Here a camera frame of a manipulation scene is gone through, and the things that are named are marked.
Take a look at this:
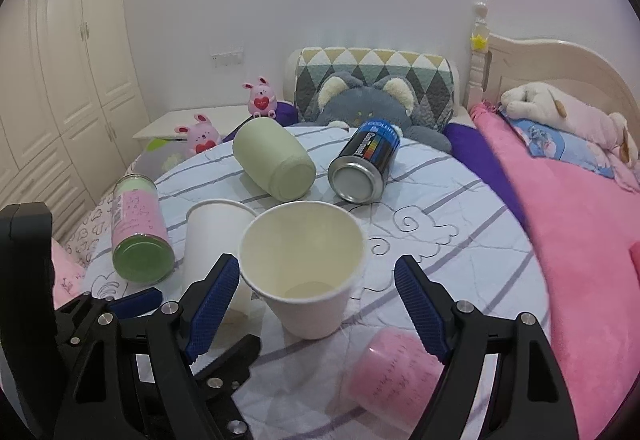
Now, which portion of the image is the pink blanket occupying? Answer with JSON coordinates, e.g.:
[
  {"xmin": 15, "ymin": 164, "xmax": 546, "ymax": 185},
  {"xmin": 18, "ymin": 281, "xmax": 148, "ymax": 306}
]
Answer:
[{"xmin": 470, "ymin": 101, "xmax": 640, "ymax": 440}]

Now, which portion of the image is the narrow white paper cup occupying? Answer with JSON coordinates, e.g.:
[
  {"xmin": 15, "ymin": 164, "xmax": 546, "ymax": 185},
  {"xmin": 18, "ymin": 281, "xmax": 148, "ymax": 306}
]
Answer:
[{"xmin": 181, "ymin": 199, "xmax": 258, "ymax": 325}]

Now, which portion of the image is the white nightstand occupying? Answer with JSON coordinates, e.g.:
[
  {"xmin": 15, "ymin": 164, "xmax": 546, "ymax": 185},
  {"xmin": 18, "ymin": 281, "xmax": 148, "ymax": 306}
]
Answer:
[{"xmin": 132, "ymin": 104, "xmax": 253, "ymax": 141}]

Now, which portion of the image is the grey and green cloth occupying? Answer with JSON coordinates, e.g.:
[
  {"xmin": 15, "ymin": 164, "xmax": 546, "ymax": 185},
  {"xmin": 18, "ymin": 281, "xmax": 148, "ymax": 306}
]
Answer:
[{"xmin": 125, "ymin": 136, "xmax": 196, "ymax": 181}]

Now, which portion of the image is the pink cup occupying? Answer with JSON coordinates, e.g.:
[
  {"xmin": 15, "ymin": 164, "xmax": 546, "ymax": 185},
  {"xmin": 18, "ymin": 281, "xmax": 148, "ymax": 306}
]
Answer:
[{"xmin": 345, "ymin": 326, "xmax": 447, "ymax": 421}]

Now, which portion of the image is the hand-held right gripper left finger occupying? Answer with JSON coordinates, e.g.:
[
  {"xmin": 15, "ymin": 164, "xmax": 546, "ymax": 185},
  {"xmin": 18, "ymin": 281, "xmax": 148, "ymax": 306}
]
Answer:
[{"xmin": 65, "ymin": 254, "xmax": 241, "ymax": 440}]

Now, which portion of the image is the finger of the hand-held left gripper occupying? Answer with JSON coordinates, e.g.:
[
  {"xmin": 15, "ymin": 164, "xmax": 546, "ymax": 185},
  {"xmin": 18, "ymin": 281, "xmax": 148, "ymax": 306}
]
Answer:
[
  {"xmin": 195, "ymin": 334, "xmax": 262, "ymax": 440},
  {"xmin": 55, "ymin": 287, "xmax": 164, "ymax": 396}
]

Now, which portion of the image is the light green cup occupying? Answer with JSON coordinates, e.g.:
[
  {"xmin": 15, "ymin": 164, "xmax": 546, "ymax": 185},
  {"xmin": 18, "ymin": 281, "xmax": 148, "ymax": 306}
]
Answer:
[{"xmin": 232, "ymin": 117, "xmax": 317, "ymax": 202}]

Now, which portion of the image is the pink cloth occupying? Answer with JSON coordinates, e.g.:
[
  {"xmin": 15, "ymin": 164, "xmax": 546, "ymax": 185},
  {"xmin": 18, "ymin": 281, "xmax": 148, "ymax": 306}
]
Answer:
[{"xmin": 50, "ymin": 240, "xmax": 87, "ymax": 311}]

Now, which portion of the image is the grey cat plush pillow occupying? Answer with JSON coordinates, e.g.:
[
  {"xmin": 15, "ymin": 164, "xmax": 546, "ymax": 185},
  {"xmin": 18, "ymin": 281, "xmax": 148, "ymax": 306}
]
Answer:
[{"xmin": 300, "ymin": 72, "xmax": 453, "ymax": 153}]

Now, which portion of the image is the cream wardrobe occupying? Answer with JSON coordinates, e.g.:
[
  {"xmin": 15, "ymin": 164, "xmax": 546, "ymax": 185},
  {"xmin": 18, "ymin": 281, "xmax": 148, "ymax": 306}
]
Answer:
[{"xmin": 0, "ymin": 0, "xmax": 153, "ymax": 241}]

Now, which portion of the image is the blue printed pillow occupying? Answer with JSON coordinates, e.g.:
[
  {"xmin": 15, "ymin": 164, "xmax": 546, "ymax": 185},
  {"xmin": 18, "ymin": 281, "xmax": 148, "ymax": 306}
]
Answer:
[{"xmin": 507, "ymin": 117, "xmax": 617, "ymax": 180}]

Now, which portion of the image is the white and pink plush toy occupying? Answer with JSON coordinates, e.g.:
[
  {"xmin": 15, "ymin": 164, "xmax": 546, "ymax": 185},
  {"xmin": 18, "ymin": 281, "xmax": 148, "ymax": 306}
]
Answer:
[{"xmin": 500, "ymin": 82, "xmax": 640, "ymax": 193}]

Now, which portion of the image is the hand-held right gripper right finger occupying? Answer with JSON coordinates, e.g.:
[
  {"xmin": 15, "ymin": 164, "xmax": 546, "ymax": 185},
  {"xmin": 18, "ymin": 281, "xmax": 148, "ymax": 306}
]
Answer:
[{"xmin": 394, "ymin": 255, "xmax": 581, "ymax": 440}]

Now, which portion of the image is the heart patterned white cloth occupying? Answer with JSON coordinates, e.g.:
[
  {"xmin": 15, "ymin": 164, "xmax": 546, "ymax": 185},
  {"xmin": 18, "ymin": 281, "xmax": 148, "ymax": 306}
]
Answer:
[{"xmin": 64, "ymin": 193, "xmax": 123, "ymax": 271}]

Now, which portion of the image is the pink bunny plush with heart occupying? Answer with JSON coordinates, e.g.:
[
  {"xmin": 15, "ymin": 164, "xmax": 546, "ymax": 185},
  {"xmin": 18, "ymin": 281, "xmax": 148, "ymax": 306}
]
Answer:
[
  {"xmin": 173, "ymin": 113, "xmax": 222, "ymax": 157},
  {"xmin": 242, "ymin": 76, "xmax": 279, "ymax": 119}
]

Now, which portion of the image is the wide white paper cup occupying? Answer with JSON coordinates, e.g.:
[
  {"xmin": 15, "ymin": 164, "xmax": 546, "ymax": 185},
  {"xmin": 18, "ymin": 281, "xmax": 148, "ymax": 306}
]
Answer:
[{"xmin": 239, "ymin": 200, "xmax": 366, "ymax": 340}]

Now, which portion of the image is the triangle patterned cushion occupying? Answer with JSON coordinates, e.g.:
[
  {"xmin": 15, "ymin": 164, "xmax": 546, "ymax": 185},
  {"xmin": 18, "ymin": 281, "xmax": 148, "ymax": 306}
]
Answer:
[{"xmin": 285, "ymin": 46, "xmax": 459, "ymax": 133}]

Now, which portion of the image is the pink bottle with green lid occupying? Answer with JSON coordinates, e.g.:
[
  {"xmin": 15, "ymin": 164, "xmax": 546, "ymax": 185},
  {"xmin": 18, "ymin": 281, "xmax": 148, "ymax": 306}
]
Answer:
[{"xmin": 111, "ymin": 173, "xmax": 176, "ymax": 284}]

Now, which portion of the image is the black spray can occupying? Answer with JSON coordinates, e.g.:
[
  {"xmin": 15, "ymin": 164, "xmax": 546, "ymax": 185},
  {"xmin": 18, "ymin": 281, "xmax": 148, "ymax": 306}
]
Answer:
[{"xmin": 327, "ymin": 119, "xmax": 404, "ymax": 205}]

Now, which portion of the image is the cream wooden bed headboard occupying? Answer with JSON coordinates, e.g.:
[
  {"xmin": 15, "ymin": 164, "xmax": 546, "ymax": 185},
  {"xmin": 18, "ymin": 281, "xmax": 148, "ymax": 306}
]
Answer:
[{"xmin": 467, "ymin": 2, "xmax": 640, "ymax": 131}]

